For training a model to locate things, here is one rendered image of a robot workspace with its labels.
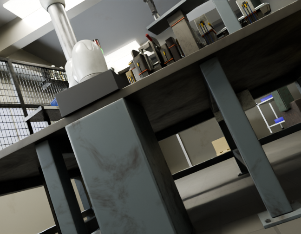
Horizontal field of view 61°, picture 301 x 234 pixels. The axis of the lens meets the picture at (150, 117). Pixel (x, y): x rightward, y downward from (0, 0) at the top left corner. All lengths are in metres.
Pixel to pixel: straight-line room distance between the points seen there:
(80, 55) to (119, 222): 0.78
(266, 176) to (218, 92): 0.37
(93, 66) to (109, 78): 0.18
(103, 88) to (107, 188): 0.42
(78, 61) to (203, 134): 6.46
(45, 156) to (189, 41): 1.00
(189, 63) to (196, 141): 6.55
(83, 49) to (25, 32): 3.50
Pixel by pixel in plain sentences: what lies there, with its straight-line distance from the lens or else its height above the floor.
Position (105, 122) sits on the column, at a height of 0.59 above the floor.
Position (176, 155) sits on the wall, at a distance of 7.64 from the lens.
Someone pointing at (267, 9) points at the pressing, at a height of 1.00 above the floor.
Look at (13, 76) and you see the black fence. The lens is 2.23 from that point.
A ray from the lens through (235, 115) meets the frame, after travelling 1.05.
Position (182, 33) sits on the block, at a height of 1.00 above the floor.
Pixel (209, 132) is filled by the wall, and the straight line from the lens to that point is 7.53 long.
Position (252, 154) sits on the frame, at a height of 0.25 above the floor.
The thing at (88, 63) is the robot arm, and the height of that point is 0.91.
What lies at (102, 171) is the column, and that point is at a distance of 1.10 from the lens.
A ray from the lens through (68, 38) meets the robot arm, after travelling 1.62.
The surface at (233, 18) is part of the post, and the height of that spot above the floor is 0.91.
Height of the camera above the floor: 0.33
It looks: 11 degrees up
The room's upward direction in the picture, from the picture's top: 23 degrees counter-clockwise
